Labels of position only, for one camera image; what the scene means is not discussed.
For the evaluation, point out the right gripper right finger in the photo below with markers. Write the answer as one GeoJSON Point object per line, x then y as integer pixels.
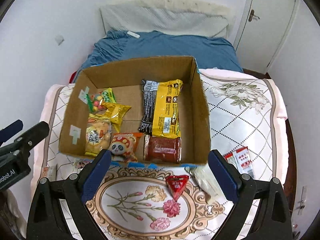
{"type": "Point", "coordinates": [272, 219]}

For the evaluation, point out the brown snack packet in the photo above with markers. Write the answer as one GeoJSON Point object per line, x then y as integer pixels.
{"type": "Point", "coordinates": [162, 149]}

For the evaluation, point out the blue bed sheet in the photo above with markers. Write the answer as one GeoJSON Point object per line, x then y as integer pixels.
{"type": "Point", "coordinates": [209, 52]}

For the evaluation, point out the large yellow black bag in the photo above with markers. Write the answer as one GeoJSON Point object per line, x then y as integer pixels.
{"type": "Point", "coordinates": [160, 108]}

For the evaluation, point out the white translucent snack packet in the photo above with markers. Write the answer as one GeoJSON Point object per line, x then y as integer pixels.
{"type": "Point", "coordinates": [207, 182]}

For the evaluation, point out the cardboard box blue rim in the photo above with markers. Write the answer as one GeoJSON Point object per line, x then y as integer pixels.
{"type": "Point", "coordinates": [125, 78]}

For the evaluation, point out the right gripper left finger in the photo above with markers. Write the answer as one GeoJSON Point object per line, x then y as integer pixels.
{"type": "Point", "coordinates": [46, 219]}

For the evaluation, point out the red triangular snack packet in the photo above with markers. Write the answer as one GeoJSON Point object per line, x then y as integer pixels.
{"type": "Point", "coordinates": [176, 185]}

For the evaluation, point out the yellow biscuit snack bag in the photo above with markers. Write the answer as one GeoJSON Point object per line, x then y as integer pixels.
{"type": "Point", "coordinates": [98, 134]}

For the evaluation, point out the small round cartoon snack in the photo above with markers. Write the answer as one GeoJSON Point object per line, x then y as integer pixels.
{"type": "Point", "coordinates": [80, 164]}

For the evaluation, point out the door handle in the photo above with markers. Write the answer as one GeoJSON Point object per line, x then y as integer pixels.
{"type": "Point", "coordinates": [253, 16]}

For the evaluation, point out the white red striped packet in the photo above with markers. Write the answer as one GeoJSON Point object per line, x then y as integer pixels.
{"type": "Point", "coordinates": [241, 159]}

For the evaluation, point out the small orange white packet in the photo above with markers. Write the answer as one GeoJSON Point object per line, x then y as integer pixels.
{"type": "Point", "coordinates": [49, 172]}

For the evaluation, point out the white pillow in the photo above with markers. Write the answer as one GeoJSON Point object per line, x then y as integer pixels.
{"type": "Point", "coordinates": [171, 17]}

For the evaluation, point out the green candy snack bag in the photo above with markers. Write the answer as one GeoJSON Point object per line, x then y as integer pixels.
{"type": "Point", "coordinates": [96, 102]}

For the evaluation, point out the white floral quilt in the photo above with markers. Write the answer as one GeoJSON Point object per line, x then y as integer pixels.
{"type": "Point", "coordinates": [134, 201]}

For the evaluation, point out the white door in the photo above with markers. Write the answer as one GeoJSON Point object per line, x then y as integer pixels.
{"type": "Point", "coordinates": [261, 40]}

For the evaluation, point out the orange panda snack bag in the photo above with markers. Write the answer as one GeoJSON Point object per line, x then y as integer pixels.
{"type": "Point", "coordinates": [123, 147]}

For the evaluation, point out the golden yellow snack packet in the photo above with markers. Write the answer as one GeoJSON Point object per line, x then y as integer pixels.
{"type": "Point", "coordinates": [115, 113]}

